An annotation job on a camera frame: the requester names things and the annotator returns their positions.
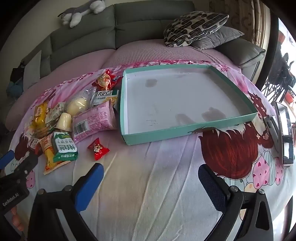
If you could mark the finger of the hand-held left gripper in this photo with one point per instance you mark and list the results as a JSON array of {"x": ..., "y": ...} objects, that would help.
[
  {"x": 7, "y": 158},
  {"x": 25, "y": 163}
]

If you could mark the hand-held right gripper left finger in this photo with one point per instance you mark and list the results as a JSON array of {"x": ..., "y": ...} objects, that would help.
[{"x": 92, "y": 183}]

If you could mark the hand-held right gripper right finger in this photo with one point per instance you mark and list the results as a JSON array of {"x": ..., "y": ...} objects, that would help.
[{"x": 210, "y": 185}]

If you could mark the red white snack packet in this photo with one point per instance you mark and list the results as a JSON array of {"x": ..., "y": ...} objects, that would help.
[{"x": 32, "y": 143}]

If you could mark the orange yellow snack packet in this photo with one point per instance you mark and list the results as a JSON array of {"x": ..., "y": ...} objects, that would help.
[{"x": 49, "y": 161}]

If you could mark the brown snack packet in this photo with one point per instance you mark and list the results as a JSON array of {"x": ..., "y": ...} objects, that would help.
[{"x": 41, "y": 132}]

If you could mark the green white snack packet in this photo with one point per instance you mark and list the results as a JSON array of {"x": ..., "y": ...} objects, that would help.
[{"x": 62, "y": 148}]

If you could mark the clear round bun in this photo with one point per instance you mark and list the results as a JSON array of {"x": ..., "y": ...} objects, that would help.
[{"x": 63, "y": 121}]

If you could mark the beige snack packet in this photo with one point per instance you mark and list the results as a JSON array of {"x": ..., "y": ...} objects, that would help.
[{"x": 53, "y": 112}]

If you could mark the pink snack packet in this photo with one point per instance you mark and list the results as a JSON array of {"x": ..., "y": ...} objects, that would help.
[{"x": 94, "y": 121}]

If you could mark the green white cracker packet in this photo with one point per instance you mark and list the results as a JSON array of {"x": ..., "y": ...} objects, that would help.
[{"x": 104, "y": 96}]

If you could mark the teal cardboard tray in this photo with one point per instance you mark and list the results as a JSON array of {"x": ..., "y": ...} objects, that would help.
[{"x": 173, "y": 99}]

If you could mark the person's left hand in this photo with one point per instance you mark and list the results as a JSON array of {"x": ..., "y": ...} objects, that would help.
[{"x": 16, "y": 221}]

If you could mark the small red candy packet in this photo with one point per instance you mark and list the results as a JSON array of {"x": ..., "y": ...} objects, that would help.
[{"x": 98, "y": 149}]

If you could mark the pink printed blanket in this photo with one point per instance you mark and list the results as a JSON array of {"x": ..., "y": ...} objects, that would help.
[{"x": 150, "y": 173}]

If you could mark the blue cloth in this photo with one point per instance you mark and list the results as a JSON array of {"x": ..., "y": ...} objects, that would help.
[{"x": 13, "y": 89}]

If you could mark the silver device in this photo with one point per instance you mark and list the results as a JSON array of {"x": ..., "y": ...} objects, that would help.
[{"x": 270, "y": 124}]

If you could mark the dark cloth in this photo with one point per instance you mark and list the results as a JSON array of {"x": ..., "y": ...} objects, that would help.
[{"x": 17, "y": 71}]

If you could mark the light grey pillow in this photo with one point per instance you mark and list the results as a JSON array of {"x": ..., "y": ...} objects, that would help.
[{"x": 32, "y": 69}]

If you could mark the black smartphone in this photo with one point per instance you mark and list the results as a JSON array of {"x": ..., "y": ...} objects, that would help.
[{"x": 284, "y": 125}]

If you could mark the large red snack packet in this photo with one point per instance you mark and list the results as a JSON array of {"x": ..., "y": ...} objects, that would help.
[{"x": 104, "y": 80}]

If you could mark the small blue red packet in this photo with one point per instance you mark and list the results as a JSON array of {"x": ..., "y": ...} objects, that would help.
[{"x": 116, "y": 80}]

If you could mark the black metal railing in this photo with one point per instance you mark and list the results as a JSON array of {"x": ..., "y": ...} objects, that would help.
[{"x": 277, "y": 85}]

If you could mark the pink sofa cover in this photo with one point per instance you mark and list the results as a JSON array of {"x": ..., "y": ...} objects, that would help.
[{"x": 92, "y": 60}]

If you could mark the grey white plush toy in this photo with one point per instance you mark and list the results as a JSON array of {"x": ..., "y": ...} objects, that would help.
[{"x": 76, "y": 16}]

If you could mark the black patterned pillow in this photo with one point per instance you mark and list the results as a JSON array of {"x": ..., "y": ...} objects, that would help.
[{"x": 194, "y": 25}]

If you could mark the grey green sofa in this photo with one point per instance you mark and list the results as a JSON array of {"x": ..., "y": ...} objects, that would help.
[{"x": 138, "y": 23}]

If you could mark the beige patterned curtain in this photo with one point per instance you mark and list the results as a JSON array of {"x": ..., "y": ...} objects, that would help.
[{"x": 249, "y": 18}]

